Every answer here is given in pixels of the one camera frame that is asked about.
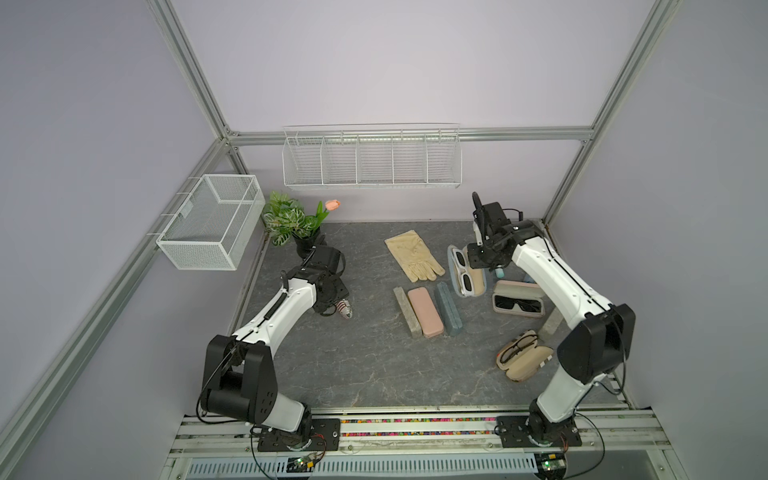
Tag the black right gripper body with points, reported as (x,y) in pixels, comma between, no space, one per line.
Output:
(480,255)

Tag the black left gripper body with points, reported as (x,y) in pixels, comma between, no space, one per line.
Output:
(338,291)

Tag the beige case brown sunglasses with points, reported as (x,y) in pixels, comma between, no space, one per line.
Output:
(343,308)

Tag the case with white sunglasses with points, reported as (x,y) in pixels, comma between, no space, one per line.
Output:
(467,281)

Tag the teal grey case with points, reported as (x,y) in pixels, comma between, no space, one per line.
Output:
(447,310)

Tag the green glasses case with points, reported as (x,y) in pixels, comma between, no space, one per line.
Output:
(408,312)

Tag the pink glasses case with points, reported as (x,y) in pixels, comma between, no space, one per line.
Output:
(426,312)

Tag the beige case black glasses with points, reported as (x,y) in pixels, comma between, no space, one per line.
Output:
(522,357)

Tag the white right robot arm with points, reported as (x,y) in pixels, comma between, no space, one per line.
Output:
(600,334)

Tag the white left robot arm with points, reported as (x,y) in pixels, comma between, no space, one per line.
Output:
(239,377)

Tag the black glossy vase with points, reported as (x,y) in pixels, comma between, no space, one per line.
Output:
(305,245)

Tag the beige fabric glove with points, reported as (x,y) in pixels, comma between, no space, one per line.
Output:
(414,257)

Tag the pink tulip flower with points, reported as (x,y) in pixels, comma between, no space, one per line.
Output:
(332,204)

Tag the green artificial plant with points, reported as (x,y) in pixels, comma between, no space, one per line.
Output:
(285,218)

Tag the long white wire shelf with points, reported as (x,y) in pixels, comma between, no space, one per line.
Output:
(384,155)

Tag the white wire basket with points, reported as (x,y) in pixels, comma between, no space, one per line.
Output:
(212,227)

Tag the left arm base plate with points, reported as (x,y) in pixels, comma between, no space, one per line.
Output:
(319,434)

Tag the aluminium mounting rail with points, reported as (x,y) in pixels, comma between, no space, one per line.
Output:
(461,431)

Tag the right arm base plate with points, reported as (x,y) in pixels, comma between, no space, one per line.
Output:
(510,431)

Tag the white vented cable duct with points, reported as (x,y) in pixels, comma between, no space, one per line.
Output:
(376,466)

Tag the aluminium frame post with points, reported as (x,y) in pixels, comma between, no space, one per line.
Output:
(170,26)

